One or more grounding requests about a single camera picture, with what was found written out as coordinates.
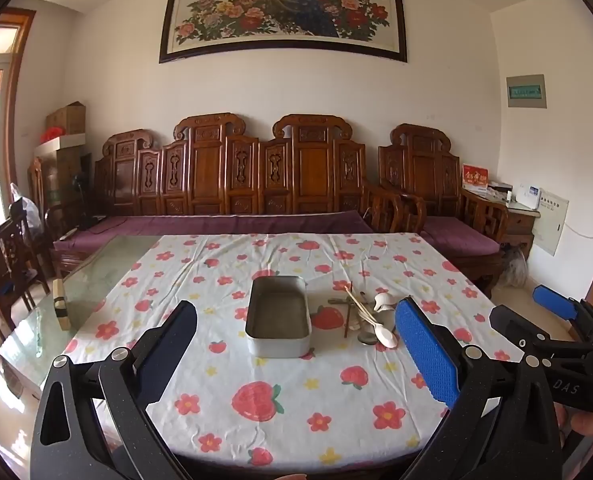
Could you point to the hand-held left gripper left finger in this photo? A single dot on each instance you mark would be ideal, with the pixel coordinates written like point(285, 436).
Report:
point(169, 345)

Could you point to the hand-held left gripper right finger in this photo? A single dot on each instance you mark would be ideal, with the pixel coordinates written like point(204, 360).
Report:
point(426, 355)

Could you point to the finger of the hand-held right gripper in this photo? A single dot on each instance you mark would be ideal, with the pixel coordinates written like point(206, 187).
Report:
point(518, 327)
point(556, 301)

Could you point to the metal spoon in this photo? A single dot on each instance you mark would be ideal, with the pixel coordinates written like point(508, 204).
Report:
point(366, 338)

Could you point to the pale wooden chopstick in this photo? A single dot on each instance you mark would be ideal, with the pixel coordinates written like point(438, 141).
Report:
point(359, 302)
point(364, 306)

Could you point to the dark brown chopstick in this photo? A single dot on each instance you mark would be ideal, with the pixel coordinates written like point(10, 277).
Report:
point(347, 322)

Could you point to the rectangular metal tin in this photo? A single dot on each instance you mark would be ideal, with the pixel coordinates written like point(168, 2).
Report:
point(276, 345)

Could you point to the person's right hand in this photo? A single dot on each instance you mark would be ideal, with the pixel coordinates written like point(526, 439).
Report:
point(591, 422)

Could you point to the clear plastic bag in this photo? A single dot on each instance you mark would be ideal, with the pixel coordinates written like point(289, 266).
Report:
point(515, 267)

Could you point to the white ceramic spoon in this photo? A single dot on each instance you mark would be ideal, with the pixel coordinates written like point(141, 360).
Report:
point(384, 302)

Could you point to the wooden side table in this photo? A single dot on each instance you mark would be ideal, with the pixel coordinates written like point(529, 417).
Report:
point(518, 225)

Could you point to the purple armchair cushion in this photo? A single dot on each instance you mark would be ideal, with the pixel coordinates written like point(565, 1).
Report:
point(461, 237)

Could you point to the white desk telephone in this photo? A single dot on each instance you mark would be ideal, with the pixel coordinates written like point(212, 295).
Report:
point(528, 194)

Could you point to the long purple sofa cushion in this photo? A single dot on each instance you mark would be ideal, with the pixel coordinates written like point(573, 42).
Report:
point(201, 225)

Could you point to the floral strawberry tablecloth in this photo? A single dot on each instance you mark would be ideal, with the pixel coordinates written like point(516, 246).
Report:
point(296, 375)

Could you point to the carved wooden sofa bench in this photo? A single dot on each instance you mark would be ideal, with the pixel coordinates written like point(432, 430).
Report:
point(206, 170)

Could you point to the dark wooden chair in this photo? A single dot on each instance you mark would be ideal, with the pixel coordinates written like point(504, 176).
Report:
point(6, 260)

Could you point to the carved wooden armchair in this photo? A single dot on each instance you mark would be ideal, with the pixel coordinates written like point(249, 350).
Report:
point(426, 165)

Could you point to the white plastic bag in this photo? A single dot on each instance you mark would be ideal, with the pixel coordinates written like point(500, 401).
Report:
point(26, 212)

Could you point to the wooden glass cabinet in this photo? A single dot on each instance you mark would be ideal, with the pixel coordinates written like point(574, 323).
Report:
point(59, 180)

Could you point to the red paper decoration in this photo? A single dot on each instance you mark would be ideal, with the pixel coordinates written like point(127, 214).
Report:
point(53, 135)

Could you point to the brown cardboard box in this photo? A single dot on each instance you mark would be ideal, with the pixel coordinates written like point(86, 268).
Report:
point(66, 119)

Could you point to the framed peacock flower painting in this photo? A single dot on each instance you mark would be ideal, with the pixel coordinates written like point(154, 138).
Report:
point(276, 10)

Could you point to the white wall cabinet door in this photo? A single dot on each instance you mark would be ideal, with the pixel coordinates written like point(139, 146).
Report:
point(551, 222)

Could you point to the grey wall panel box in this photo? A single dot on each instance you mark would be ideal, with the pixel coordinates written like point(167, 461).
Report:
point(526, 91)

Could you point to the wooden door frame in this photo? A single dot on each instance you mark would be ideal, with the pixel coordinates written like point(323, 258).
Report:
point(19, 85)

